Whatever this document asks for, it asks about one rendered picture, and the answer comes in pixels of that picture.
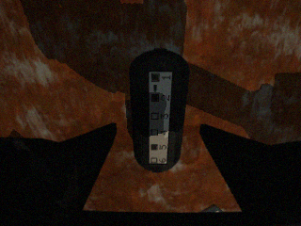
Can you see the dark grey controller unit with green rocker switches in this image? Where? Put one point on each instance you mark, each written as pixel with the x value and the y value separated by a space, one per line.
pixel 158 87

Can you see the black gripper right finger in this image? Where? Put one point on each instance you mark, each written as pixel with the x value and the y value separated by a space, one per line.
pixel 255 173

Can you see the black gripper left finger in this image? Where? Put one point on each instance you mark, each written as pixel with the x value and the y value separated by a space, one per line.
pixel 69 167

